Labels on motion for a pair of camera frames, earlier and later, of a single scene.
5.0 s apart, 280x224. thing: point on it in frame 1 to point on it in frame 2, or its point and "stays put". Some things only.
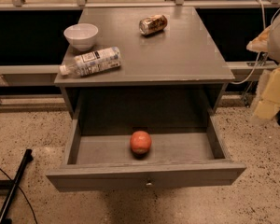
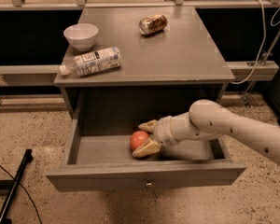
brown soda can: [153, 24] stays put
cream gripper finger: [275, 93] to [148, 147]
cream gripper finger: [259, 44] to [148, 126]
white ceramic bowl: [81, 35] stays put
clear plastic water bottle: [92, 63] stays put
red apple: [140, 142] stays put
